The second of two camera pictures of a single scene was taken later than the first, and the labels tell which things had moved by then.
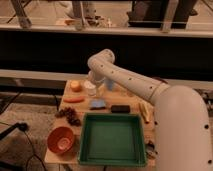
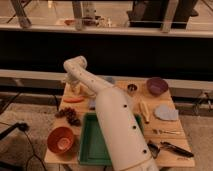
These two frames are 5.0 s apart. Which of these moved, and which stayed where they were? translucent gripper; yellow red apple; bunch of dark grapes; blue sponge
Moved: translucent gripper
Stayed: yellow red apple; blue sponge; bunch of dark grapes
